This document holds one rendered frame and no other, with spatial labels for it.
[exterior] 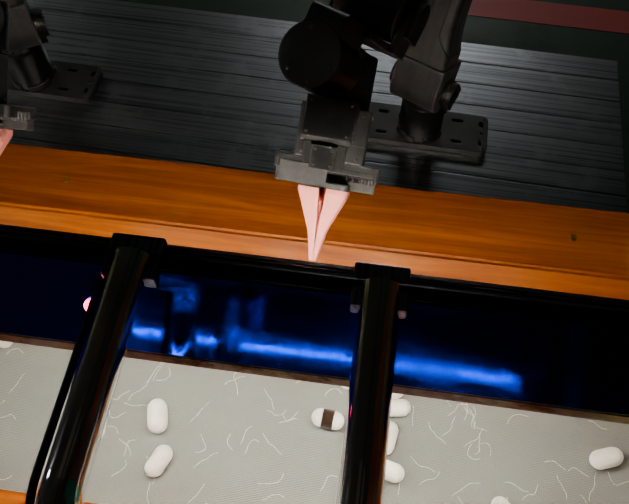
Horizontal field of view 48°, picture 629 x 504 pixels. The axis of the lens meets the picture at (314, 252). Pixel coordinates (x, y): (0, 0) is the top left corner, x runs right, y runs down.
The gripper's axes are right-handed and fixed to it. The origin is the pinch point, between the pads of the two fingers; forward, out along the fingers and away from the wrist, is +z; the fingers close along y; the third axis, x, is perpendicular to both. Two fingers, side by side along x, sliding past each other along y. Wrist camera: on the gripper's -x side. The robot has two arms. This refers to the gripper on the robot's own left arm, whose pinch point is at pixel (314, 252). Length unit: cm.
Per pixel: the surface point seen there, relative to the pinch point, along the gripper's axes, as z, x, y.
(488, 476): 19.6, 1.2, 21.7
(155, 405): 19.1, 0.4, -13.6
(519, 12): -67, 156, 38
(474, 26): -59, 152, 25
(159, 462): 23.7, -2.7, -11.5
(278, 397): 16.9, 4.2, -1.3
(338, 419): 17.0, 1.5, 5.5
